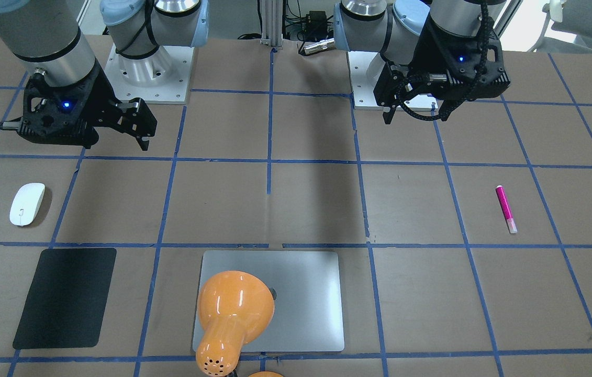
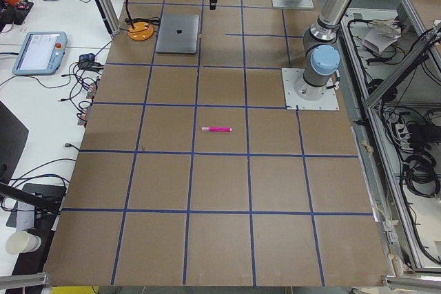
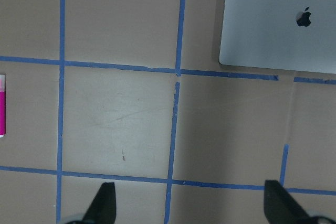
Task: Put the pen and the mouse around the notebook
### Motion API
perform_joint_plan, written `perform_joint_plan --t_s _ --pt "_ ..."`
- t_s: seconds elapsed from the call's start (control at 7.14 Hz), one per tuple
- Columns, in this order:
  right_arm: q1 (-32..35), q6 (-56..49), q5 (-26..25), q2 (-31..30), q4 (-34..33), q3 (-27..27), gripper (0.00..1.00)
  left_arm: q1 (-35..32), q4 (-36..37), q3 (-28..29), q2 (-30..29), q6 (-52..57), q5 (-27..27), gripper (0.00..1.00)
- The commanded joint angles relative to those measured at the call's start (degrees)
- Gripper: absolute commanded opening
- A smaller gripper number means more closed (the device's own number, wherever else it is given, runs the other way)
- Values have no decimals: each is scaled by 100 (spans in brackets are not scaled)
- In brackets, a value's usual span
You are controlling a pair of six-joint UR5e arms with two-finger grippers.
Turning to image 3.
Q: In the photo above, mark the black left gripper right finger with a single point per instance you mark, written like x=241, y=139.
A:
x=281, y=208

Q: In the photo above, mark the blue tape line middle vertical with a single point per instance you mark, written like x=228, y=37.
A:
x=179, y=44

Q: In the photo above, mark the silver Apple laptop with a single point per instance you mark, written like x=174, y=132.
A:
x=279, y=34

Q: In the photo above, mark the short blue tape strip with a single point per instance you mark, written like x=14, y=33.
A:
x=284, y=164

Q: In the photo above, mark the blue tape line left vertical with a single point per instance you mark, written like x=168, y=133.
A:
x=60, y=107

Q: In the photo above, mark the blue tape line horizontal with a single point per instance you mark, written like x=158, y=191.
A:
x=206, y=73
x=132, y=178

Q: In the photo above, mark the blue tape line vertical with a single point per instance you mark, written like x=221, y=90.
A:
x=60, y=107
x=179, y=44

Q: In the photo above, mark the blue tape line lower horizontal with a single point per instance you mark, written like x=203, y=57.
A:
x=132, y=178

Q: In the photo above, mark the blue tape line upper horizontal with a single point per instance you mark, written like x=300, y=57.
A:
x=206, y=73

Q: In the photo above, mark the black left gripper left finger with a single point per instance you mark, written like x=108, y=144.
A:
x=103, y=208

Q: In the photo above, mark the pink highlighter pen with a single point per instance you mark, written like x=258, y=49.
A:
x=3, y=106

